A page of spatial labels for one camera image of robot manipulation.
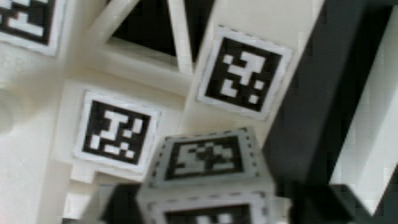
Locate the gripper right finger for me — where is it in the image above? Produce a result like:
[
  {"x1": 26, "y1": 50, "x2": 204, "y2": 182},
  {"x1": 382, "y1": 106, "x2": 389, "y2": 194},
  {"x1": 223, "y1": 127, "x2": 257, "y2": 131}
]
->
[{"x1": 289, "y1": 184, "x2": 376, "y2": 224}]

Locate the white tagged cube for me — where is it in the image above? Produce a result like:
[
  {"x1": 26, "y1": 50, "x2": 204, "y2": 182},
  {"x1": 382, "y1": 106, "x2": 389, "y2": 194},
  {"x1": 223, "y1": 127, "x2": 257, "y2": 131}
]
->
[{"x1": 136, "y1": 127, "x2": 275, "y2": 224}]

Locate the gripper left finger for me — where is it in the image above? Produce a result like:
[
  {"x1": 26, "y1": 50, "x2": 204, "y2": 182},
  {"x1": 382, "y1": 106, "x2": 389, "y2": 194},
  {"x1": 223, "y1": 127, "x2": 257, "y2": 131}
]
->
[{"x1": 99, "y1": 184, "x2": 144, "y2": 224}]

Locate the white boundary fence frame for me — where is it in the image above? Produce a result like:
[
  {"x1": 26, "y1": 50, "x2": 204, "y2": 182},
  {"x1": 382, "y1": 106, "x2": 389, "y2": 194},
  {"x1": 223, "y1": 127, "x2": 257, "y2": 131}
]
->
[{"x1": 330, "y1": 5, "x2": 398, "y2": 214}]

